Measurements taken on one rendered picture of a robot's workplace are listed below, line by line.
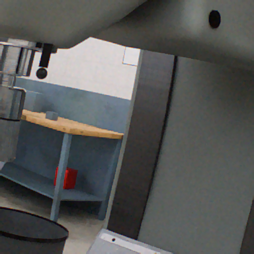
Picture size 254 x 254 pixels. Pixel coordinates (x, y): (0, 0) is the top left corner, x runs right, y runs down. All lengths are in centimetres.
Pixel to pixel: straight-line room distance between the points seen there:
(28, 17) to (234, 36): 23
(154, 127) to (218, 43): 33
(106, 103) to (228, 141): 526
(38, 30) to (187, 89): 42
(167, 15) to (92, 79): 567
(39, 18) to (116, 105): 550
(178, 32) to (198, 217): 35
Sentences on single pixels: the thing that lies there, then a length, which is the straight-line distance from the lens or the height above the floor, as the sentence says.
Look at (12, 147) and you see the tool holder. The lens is 52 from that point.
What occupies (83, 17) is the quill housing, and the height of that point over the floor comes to 134.
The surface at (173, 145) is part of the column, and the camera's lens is 85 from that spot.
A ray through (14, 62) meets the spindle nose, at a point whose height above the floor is 129.
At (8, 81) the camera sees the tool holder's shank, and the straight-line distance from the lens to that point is 51.
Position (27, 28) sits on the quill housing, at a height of 132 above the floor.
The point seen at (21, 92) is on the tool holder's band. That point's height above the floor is 127.
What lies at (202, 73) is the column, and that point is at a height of 133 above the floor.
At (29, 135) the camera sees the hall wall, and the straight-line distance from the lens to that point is 679.
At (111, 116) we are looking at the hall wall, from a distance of 597.
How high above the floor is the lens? 128
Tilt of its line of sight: 3 degrees down
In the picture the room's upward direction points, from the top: 11 degrees clockwise
